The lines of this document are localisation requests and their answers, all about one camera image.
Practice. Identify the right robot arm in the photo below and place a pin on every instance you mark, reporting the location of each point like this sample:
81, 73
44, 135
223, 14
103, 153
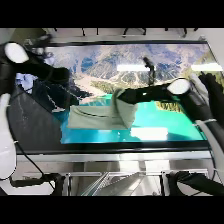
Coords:
200, 106

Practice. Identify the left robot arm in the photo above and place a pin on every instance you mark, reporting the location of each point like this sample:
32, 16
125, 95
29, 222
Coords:
41, 69

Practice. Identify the pale green T-shirt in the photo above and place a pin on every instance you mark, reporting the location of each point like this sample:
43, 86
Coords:
96, 116

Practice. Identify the grey garment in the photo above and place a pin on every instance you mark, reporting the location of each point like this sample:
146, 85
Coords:
197, 83

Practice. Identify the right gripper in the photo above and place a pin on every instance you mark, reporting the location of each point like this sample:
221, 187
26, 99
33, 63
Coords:
129, 95

